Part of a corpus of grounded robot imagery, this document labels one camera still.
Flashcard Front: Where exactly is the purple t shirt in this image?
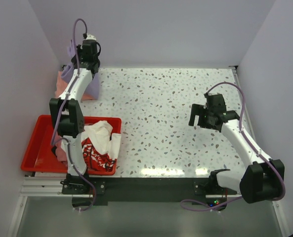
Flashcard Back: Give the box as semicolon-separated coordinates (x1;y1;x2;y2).
61;40;99;101

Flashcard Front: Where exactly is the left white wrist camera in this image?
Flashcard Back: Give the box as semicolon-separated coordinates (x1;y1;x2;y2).
83;34;97;40

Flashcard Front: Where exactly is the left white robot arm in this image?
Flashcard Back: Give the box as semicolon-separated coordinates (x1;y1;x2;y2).
49;35;101;194

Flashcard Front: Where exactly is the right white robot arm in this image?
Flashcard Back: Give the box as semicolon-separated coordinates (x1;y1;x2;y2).
188;94;286;203

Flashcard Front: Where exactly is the folded salmon pink t shirt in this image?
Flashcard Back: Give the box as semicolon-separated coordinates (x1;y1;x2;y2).
54;71;99;101

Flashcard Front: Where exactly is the red plastic tray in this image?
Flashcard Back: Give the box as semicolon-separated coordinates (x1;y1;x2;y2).
21;115;117;175

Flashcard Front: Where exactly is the white and red t shirt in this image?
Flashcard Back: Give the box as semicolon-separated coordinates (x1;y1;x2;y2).
82;120;122;175

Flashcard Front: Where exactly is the aluminium frame rail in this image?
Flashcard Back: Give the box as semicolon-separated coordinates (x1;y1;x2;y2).
20;177;64;197

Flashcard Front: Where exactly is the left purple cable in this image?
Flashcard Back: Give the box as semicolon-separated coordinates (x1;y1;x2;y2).
49;18;97;212

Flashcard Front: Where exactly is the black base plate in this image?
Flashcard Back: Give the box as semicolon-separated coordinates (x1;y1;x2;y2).
60;176;237;207

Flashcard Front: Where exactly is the dusty pink t shirt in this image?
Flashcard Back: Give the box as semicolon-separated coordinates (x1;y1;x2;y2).
52;141;68;167

